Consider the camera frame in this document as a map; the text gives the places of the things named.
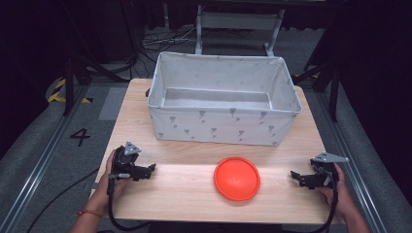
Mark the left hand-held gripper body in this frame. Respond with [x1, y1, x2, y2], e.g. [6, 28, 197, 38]
[111, 141, 151, 183]

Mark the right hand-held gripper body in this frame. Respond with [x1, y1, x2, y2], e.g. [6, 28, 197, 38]
[302, 151, 350, 190]

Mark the orange round plate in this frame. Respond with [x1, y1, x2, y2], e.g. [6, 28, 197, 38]
[213, 155, 262, 203]

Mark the white fabric storage box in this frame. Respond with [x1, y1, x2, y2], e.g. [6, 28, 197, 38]
[146, 50, 304, 148]

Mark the person's right hand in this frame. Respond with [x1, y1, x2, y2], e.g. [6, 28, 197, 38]
[318, 162, 359, 221]

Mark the person's left hand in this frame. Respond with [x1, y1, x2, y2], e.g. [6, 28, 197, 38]
[86, 149, 131, 212]

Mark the yellow black hazard tape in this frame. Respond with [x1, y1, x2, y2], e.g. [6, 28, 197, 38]
[47, 78, 93, 105]

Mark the black tripod stand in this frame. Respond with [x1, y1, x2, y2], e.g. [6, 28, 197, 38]
[62, 52, 131, 117]
[291, 59, 342, 123]

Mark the aluminium floor rail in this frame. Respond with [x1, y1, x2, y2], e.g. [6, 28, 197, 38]
[0, 84, 90, 233]
[314, 90, 392, 233]

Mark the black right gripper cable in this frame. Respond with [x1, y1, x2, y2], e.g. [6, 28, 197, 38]
[285, 176, 340, 233]

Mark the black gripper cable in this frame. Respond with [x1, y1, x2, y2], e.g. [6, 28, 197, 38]
[106, 174, 152, 233]
[285, 176, 340, 233]

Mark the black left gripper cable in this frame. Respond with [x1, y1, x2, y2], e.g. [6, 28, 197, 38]
[106, 174, 152, 233]

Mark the red string bracelet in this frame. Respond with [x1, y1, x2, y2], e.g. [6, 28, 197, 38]
[76, 209, 103, 218]

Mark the thin black floor cable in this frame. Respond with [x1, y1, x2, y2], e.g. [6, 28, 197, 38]
[24, 166, 101, 233]

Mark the bundle of floor cables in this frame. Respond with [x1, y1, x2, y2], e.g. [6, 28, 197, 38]
[139, 26, 199, 71]

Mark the grey metal frame stand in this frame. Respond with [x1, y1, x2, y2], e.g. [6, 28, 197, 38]
[193, 4, 286, 58]

